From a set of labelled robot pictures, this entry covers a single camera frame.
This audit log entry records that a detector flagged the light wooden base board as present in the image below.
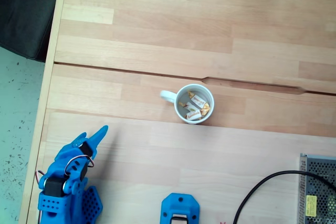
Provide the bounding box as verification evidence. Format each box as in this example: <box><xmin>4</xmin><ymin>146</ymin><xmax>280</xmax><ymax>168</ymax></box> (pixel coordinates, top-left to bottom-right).
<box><xmin>25</xmin><ymin>108</ymin><xmax>336</xmax><ymax>224</ymax></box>

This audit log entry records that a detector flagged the black fabric cushion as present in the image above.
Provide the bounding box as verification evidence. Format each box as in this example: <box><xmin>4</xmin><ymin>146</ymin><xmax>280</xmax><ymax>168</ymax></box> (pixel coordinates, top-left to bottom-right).
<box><xmin>0</xmin><ymin>0</ymin><xmax>61</xmax><ymax>63</ymax></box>

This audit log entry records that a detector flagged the black power cable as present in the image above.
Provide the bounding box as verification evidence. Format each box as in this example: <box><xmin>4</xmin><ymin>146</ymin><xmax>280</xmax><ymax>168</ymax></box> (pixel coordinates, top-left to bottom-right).
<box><xmin>233</xmin><ymin>170</ymin><xmax>336</xmax><ymax>224</ymax></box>

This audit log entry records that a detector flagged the perforated metal power supply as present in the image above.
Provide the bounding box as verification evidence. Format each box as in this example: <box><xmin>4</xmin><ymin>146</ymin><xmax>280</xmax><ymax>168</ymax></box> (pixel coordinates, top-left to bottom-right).
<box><xmin>298</xmin><ymin>153</ymin><xmax>336</xmax><ymax>224</ymax></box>

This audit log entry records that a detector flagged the wrapped caramel sweet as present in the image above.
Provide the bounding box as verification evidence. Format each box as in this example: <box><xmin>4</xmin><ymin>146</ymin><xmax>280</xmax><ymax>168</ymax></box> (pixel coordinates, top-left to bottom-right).
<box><xmin>178</xmin><ymin>101</ymin><xmax>200</xmax><ymax>113</ymax></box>
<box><xmin>185</xmin><ymin>102</ymin><xmax>211</xmax><ymax>121</ymax></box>
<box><xmin>187</xmin><ymin>90</ymin><xmax>207</xmax><ymax>109</ymax></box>

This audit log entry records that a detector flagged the white ceramic mug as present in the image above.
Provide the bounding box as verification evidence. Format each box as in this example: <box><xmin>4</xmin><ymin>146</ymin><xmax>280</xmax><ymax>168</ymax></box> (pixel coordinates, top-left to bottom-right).
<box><xmin>159</xmin><ymin>83</ymin><xmax>215</xmax><ymax>125</ymax></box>

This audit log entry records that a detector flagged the white red servo cable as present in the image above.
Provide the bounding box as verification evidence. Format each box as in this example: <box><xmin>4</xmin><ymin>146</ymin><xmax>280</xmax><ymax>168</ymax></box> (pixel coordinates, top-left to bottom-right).
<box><xmin>64</xmin><ymin>154</ymin><xmax>95</xmax><ymax>176</ymax></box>

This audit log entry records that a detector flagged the blue printed post mount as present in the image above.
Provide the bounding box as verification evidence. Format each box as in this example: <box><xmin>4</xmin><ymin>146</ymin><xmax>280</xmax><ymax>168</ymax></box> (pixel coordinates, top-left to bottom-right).
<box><xmin>160</xmin><ymin>193</ymin><xmax>201</xmax><ymax>224</ymax></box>

